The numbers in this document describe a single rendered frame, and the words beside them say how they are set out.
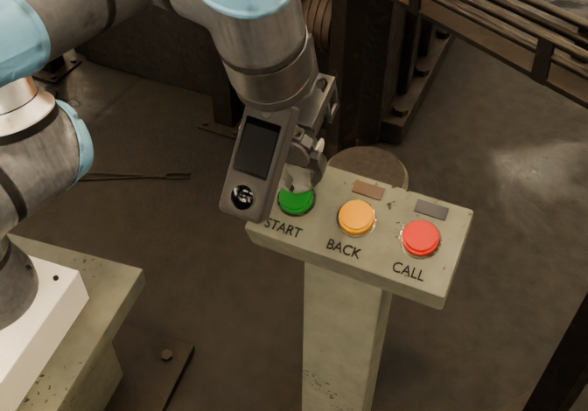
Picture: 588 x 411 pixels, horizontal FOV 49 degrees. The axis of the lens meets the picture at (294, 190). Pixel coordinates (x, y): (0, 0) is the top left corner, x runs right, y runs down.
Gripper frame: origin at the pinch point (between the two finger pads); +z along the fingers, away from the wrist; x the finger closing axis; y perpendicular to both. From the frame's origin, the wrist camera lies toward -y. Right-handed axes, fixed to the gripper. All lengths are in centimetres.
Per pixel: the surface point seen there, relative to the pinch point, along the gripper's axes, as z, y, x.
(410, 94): 85, 72, 9
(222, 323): 63, -8, 23
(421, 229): 1.1, 0.7, -14.8
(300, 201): 1.3, -0.5, -0.9
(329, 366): 27.3, -12.9, -6.8
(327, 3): 29, 51, 19
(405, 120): 81, 62, 7
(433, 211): 2.0, 3.6, -15.3
